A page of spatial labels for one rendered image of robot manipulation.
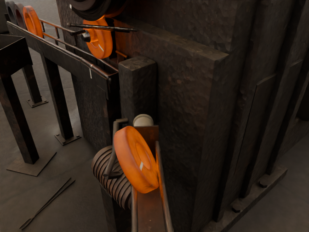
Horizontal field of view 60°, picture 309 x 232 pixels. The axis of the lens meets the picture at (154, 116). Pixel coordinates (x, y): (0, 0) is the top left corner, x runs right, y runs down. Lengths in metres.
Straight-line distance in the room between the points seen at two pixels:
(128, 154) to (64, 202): 0.97
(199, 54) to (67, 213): 1.03
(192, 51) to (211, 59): 0.06
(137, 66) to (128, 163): 0.34
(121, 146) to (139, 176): 0.07
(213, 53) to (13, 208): 1.22
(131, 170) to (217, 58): 0.34
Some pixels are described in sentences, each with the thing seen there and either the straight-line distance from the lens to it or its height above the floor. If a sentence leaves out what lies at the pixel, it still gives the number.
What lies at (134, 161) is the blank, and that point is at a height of 0.76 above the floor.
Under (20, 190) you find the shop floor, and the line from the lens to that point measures 1.62.
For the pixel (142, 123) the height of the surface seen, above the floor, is 0.70.
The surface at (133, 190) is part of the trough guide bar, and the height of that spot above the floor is 0.69.
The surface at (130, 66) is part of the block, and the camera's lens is 0.80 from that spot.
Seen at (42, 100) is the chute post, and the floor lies 0.01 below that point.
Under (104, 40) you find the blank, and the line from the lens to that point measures 0.94.
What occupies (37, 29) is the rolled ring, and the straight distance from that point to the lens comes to 1.61.
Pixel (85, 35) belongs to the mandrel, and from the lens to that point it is 0.98.
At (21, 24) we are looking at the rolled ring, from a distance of 1.92.
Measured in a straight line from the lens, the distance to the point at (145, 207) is 0.62.
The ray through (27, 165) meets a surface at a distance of 1.73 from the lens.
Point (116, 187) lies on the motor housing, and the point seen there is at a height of 0.51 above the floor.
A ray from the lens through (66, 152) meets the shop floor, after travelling 1.74.
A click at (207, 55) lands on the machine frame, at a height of 0.87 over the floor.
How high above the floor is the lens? 1.14
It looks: 36 degrees down
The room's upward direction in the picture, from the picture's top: straight up
